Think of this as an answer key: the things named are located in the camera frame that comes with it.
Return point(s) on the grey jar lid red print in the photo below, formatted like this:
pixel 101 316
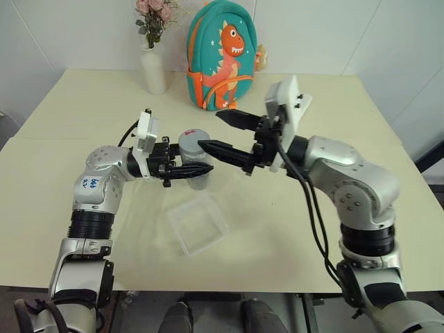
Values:
pixel 190 140

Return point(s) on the beige plush backpack charm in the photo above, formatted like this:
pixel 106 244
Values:
pixel 262 57

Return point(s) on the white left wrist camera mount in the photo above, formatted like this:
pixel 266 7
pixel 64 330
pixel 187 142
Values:
pixel 145 137

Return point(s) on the white ceramic vase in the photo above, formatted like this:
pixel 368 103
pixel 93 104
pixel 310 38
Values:
pixel 153 74

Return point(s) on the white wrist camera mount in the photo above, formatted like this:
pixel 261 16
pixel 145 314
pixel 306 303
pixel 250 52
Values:
pixel 145 137
pixel 289 114

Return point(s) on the dark furniture piece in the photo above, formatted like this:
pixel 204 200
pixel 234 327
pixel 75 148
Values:
pixel 431 170

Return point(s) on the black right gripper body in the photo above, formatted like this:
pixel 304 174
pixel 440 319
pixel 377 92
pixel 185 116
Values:
pixel 267 142

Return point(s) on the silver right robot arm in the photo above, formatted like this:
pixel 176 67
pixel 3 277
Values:
pixel 357 180

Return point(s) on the teal dinosaur backpack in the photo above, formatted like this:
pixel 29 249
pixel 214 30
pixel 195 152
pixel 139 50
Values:
pixel 222 52

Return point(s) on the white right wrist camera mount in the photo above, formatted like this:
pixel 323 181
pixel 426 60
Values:
pixel 289 114

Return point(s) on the clear jar with white contents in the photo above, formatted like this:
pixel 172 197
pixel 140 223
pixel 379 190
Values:
pixel 199 177

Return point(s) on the black table frame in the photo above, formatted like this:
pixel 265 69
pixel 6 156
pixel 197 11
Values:
pixel 307 314

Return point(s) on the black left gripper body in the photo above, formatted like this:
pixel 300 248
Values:
pixel 160 156

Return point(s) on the clear square plastic box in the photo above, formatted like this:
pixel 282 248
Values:
pixel 197 225

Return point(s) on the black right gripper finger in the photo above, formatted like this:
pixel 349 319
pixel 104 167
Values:
pixel 225 153
pixel 241 119

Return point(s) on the pink flower bouquet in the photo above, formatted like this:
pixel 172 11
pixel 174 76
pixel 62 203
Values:
pixel 154 17

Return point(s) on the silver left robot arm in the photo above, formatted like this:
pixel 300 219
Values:
pixel 90 187

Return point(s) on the dark rounded shape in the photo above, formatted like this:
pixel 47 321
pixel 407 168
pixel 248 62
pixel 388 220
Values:
pixel 177 317
pixel 257 316

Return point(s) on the grey chair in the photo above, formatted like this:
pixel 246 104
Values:
pixel 7 128

